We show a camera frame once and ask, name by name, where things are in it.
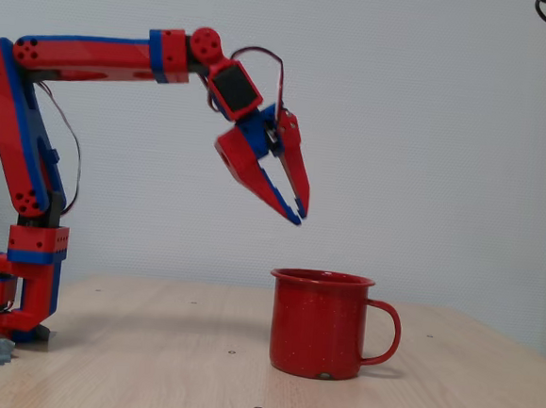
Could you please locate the red enamel mug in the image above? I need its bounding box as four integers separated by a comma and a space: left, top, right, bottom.
261, 267, 406, 386

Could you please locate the gripper servo cable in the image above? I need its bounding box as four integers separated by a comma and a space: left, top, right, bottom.
226, 44, 290, 117

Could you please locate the upper arm servo cable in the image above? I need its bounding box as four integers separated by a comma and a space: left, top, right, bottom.
27, 79, 90, 214

